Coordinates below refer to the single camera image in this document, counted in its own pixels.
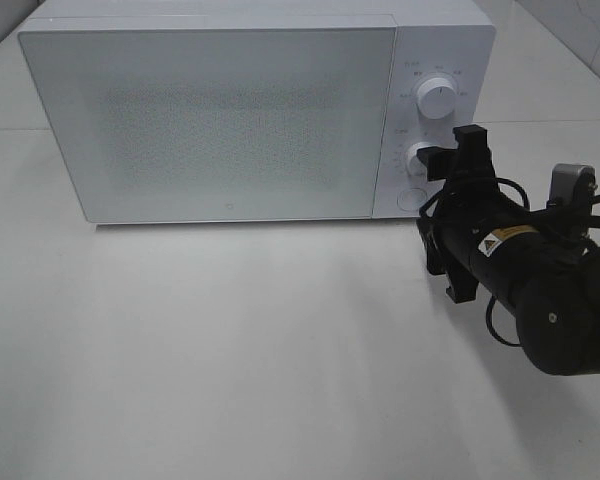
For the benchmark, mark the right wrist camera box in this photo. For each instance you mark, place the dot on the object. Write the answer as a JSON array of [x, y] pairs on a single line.
[[571, 183]]

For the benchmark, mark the round white door button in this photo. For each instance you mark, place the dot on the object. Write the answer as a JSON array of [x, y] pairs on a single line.
[[411, 199]]

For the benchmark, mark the white timer knob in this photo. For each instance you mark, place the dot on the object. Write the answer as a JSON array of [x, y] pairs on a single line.
[[414, 166]]

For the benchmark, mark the white microwave oven body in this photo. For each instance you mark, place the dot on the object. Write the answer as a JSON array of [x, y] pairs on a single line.
[[452, 38]]

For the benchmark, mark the upper white power knob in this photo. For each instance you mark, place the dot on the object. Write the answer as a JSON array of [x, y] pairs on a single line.
[[436, 96]]

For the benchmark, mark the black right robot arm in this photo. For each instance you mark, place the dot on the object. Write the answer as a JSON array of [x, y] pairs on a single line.
[[540, 265]]

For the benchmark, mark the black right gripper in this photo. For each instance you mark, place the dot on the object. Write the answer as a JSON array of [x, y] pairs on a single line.
[[455, 220]]

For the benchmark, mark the white microwave door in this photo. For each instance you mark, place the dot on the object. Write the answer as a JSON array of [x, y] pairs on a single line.
[[196, 126]]

